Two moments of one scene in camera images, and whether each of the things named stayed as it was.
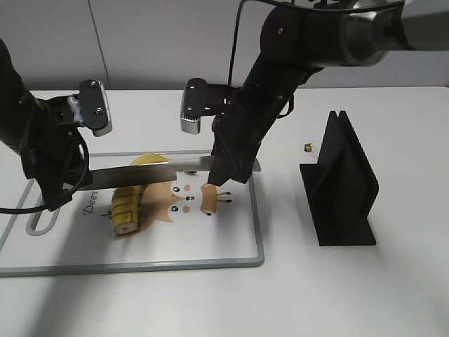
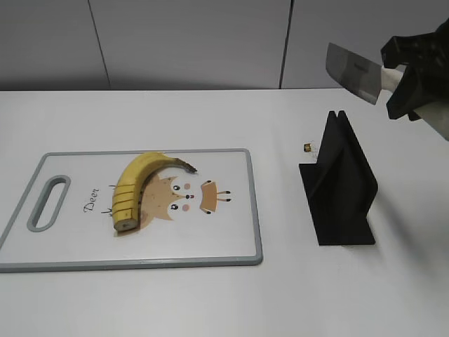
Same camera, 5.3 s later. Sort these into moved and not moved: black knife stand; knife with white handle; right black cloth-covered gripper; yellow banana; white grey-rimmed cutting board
Moved: right black cloth-covered gripper; knife with white handle
Not moved: yellow banana; white grey-rimmed cutting board; black knife stand
